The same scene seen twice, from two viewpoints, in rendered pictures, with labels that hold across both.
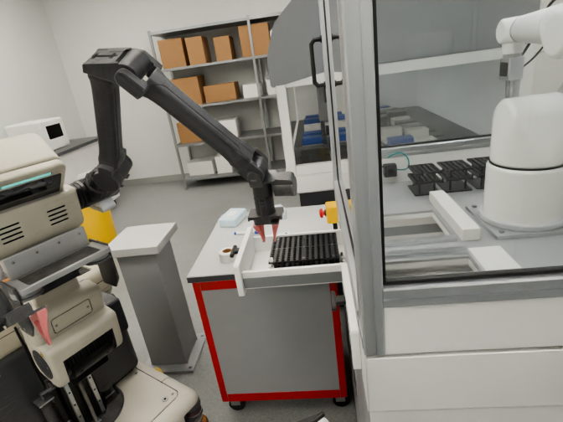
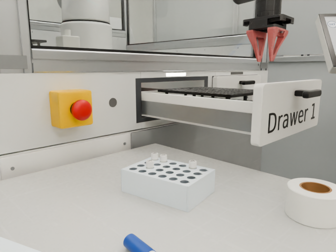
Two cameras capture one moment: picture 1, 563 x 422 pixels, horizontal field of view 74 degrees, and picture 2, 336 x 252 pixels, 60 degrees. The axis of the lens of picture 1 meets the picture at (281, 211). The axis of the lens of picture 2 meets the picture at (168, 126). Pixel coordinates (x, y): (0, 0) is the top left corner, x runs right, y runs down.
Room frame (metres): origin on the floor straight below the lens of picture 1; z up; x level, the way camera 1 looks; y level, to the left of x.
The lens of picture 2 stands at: (1.77, 0.31, 0.95)
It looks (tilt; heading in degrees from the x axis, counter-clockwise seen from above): 11 degrees down; 218
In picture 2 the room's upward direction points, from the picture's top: straight up
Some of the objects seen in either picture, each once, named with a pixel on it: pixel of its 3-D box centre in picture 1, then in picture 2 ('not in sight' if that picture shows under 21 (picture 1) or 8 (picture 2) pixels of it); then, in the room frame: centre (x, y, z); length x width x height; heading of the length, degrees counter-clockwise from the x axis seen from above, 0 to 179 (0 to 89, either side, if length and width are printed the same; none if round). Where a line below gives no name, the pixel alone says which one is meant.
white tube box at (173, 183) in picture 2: not in sight; (167, 180); (1.42, 0.04, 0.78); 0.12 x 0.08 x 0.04; 94
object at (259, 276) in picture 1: (307, 255); (209, 104); (1.11, -0.07, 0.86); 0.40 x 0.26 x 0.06; 83
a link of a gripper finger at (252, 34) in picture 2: (269, 227); (265, 41); (1.05, 0.04, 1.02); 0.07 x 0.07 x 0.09; 81
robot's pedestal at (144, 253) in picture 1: (159, 299); not in sight; (1.75, 0.72, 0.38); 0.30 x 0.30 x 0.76; 83
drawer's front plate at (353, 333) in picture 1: (349, 310); (238, 91); (0.79, -0.14, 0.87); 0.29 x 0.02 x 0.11; 173
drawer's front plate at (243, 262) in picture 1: (245, 258); (291, 108); (1.14, 0.14, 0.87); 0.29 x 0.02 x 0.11; 173
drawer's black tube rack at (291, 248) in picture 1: (305, 254); (212, 102); (1.11, -0.06, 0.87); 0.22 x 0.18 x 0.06; 83
